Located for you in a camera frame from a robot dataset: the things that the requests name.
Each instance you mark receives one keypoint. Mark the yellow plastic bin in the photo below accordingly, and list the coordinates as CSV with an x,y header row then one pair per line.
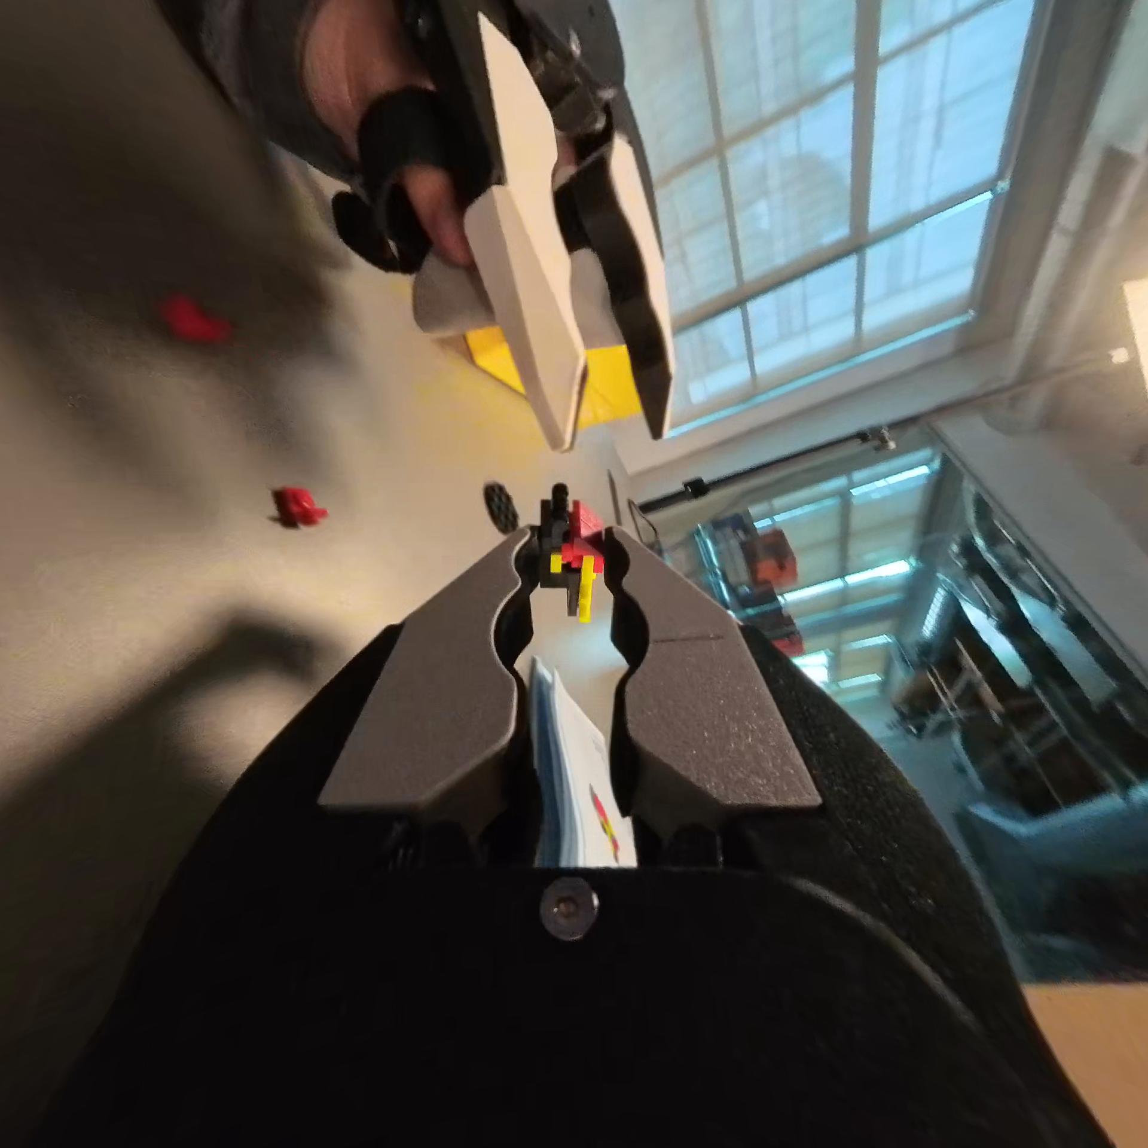
x,y
503,355

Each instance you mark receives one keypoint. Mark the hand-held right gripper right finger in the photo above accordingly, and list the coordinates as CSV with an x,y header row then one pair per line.
x,y
718,718

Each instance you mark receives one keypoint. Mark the person's left forearm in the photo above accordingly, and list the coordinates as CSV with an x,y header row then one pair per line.
x,y
234,54

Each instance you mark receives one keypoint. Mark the black light stand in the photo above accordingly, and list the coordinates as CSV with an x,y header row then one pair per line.
x,y
772,467

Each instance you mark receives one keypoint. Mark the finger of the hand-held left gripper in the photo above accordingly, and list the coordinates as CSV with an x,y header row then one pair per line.
x,y
641,234
529,270

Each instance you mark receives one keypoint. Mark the open instruction booklet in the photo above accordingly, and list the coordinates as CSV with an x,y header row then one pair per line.
x,y
565,772

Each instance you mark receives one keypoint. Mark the large grid window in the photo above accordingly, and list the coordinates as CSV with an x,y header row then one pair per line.
x,y
790,180

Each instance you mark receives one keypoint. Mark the small red lego piece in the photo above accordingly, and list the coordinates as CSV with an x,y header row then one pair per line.
x,y
193,323
296,508

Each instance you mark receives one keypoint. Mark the person's left hand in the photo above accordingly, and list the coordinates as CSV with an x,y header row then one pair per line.
x,y
359,54

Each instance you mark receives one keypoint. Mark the red yellow lego model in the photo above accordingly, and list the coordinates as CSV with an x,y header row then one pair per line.
x,y
583,526

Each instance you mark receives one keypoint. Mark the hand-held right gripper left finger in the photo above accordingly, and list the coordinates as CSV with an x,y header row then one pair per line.
x,y
421,718

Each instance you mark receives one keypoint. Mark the metal shelf with orange cases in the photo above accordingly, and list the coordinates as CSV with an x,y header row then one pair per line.
x,y
772,557

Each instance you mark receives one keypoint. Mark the round black lego plate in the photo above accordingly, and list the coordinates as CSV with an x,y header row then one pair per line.
x,y
500,508

